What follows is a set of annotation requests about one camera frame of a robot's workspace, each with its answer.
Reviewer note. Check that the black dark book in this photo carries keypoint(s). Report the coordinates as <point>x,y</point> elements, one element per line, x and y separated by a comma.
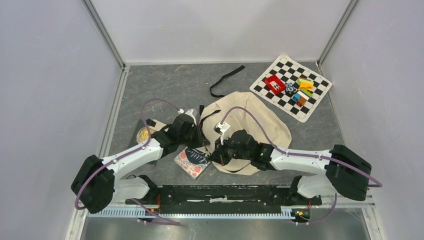
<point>140,134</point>

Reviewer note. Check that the red toy block house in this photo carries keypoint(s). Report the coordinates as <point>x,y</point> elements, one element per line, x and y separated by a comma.
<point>275,84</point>

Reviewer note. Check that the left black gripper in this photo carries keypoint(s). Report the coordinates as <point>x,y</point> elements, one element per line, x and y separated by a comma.
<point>199,140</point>

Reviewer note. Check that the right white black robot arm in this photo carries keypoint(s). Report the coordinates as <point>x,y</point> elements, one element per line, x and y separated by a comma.
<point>335,171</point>

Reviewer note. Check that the blue orange toy block stack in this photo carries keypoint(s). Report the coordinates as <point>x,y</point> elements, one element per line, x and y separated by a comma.
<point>300,98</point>

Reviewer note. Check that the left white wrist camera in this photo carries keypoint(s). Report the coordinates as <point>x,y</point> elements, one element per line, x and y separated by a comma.
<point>190,112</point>

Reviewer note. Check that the blue owl toy figure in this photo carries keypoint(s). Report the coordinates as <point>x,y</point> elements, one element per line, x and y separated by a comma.
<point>290,89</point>

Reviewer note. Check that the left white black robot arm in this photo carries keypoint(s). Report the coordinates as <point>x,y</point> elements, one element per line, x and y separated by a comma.
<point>100,181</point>

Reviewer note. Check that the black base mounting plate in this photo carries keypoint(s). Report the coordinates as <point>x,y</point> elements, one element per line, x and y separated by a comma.
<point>225,199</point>

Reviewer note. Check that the floral cover book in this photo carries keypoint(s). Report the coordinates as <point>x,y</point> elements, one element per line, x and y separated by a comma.
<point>192,161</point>

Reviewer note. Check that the green orange toy block stack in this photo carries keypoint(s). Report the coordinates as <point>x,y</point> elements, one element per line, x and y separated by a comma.
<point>305,86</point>

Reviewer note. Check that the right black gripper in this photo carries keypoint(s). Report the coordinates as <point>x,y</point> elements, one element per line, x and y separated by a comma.
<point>218,155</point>

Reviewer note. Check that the black white checkerboard mat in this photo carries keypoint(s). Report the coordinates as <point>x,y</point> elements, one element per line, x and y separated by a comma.
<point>289,71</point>

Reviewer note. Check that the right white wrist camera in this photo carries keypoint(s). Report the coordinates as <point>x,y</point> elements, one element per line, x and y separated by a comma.
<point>223,129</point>

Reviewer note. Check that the white slotted cable duct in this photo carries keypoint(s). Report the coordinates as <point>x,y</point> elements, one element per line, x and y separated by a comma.
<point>138,212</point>

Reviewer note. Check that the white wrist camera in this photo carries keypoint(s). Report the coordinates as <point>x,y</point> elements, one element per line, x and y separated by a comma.
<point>223,129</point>
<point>190,112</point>

